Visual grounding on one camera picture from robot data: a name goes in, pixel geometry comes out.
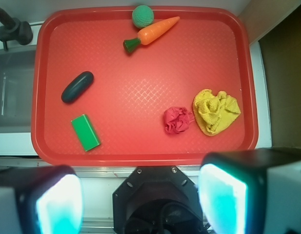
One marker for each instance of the green knitted ball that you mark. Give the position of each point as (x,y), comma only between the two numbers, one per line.
(142,16)

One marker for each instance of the orange plastic carrot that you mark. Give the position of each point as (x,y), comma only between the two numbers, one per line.
(149,34)

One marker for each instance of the black faucet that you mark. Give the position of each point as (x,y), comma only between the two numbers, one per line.
(14,29)

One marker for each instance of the crumpled red cloth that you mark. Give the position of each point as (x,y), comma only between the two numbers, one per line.
(177,120)

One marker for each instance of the red plastic tray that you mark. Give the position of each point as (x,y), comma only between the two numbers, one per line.
(207,49)

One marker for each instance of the green rectangular block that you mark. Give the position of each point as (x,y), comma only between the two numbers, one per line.
(85,132)

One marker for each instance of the crumpled yellow knitted cloth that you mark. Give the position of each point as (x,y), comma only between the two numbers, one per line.
(214,113)

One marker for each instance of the dark green plastic pickle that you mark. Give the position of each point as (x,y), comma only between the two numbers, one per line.
(77,87)

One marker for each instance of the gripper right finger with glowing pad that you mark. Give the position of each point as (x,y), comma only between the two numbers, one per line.
(252,192)

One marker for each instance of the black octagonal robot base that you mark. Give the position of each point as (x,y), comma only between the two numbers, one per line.
(157,200)

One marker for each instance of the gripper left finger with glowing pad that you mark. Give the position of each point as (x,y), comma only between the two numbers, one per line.
(40,200)

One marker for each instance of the grey sink basin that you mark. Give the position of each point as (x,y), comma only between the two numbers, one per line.
(16,90)

